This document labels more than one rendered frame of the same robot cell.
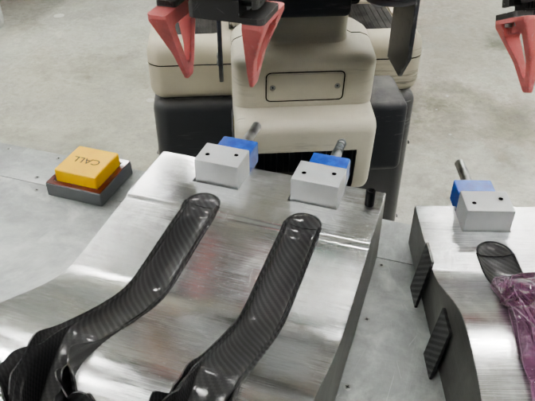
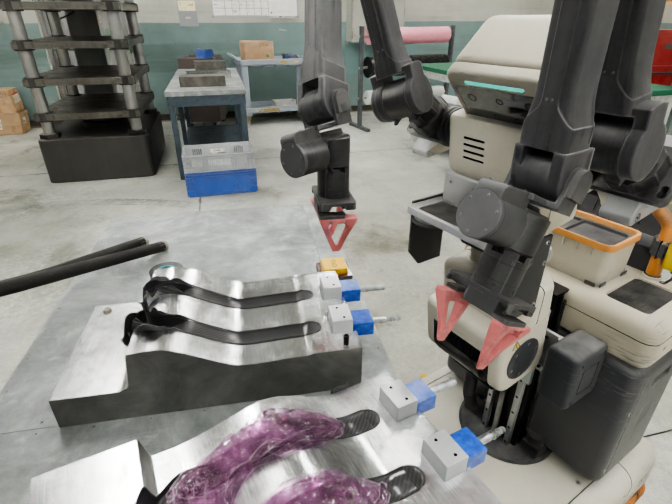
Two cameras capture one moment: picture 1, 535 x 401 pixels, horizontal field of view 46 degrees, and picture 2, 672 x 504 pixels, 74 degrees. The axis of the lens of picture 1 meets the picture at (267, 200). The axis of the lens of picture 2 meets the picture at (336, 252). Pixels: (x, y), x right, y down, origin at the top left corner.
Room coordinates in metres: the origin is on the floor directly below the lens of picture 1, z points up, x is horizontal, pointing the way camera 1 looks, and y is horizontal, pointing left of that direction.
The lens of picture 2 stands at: (0.21, -0.62, 1.39)
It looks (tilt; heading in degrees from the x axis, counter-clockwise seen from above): 28 degrees down; 61
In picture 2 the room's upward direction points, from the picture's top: straight up
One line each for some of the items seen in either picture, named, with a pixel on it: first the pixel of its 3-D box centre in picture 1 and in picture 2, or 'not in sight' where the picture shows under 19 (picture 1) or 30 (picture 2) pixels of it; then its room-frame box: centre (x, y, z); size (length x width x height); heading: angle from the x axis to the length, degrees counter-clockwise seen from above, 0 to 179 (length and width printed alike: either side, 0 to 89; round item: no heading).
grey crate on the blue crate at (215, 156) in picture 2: not in sight; (218, 157); (1.17, 3.24, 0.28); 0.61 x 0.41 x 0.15; 165
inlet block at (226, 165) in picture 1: (238, 153); (353, 290); (0.61, 0.03, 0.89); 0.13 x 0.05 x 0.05; 161
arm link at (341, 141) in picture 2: not in sight; (331, 150); (0.57, 0.05, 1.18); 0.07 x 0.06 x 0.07; 19
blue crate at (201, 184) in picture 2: not in sight; (221, 176); (1.17, 3.24, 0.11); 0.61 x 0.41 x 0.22; 165
